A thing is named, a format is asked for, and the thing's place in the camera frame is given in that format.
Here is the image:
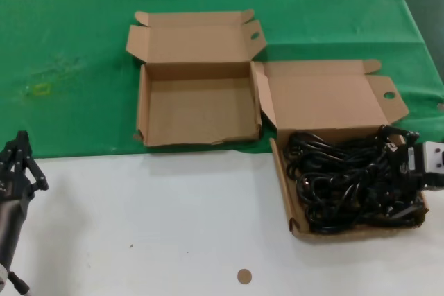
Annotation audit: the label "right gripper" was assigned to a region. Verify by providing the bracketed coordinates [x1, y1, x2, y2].
[378, 125, 444, 219]

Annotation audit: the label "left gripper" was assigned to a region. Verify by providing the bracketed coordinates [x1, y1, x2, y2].
[0, 130, 49, 207]

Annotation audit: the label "torn-edged brown cardboard box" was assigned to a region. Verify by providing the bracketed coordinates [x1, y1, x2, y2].
[125, 9, 267, 147]

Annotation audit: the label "green table cloth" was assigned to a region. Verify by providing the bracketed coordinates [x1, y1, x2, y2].
[0, 0, 444, 161]

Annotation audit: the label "brown round paper disc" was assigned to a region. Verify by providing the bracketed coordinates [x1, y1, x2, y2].
[237, 268, 253, 285]

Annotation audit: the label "black power cable pile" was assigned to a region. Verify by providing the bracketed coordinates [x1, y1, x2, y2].
[283, 131, 427, 234]

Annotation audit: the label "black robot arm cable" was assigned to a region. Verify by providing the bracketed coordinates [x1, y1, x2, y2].
[7, 270, 33, 296]

